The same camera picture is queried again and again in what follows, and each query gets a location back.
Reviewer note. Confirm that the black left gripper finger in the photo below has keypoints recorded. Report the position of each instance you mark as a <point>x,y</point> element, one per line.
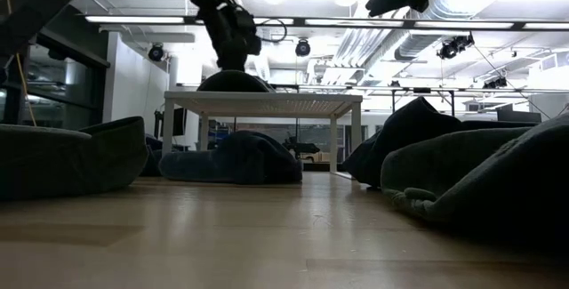
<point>231,58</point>

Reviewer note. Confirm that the blue denim cap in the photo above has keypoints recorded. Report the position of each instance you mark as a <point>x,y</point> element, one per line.
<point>233,82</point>
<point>231,160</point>

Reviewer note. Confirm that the dark slate blue cap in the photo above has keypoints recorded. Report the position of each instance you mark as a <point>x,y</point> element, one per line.
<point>400,142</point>

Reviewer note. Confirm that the dark green cap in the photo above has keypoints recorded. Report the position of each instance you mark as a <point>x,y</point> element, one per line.
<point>66,160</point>
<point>489,178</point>

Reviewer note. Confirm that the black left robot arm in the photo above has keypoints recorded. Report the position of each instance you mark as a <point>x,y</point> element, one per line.
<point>44,4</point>

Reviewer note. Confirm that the white perforated metal rack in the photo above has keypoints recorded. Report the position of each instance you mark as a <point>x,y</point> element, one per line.
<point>266,102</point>

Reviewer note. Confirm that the black ceiling spotlight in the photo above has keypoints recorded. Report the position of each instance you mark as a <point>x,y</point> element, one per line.
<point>495,83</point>
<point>302,48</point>
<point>453,48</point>
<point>156,52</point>

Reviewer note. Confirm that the black monitor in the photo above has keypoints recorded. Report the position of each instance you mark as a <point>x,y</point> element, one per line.
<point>518,116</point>

